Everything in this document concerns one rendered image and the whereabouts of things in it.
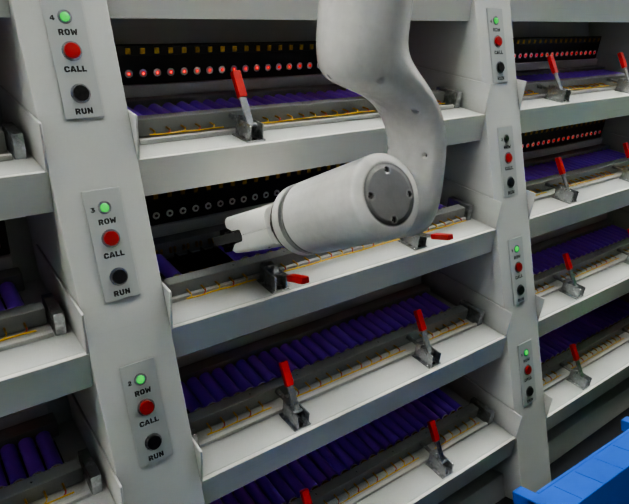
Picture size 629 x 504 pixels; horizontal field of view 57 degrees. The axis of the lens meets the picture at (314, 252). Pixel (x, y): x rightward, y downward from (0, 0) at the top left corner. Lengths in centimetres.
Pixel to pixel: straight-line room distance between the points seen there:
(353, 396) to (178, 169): 43
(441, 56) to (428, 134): 50
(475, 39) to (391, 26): 51
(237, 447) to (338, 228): 37
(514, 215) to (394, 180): 57
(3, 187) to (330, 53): 35
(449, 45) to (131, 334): 73
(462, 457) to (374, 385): 26
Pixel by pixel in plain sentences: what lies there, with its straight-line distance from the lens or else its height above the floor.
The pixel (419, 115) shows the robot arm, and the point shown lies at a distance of 61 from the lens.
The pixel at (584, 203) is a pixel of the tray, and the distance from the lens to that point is 130.
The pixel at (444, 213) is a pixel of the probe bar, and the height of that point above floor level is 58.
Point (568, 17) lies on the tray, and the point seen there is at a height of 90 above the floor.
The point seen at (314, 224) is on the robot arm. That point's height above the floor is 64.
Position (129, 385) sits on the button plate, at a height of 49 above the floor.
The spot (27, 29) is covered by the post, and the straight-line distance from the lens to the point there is 68.
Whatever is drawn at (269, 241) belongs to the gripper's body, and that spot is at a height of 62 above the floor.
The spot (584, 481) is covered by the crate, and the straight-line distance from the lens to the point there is 97.
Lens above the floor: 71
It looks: 10 degrees down
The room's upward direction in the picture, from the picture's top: 9 degrees counter-clockwise
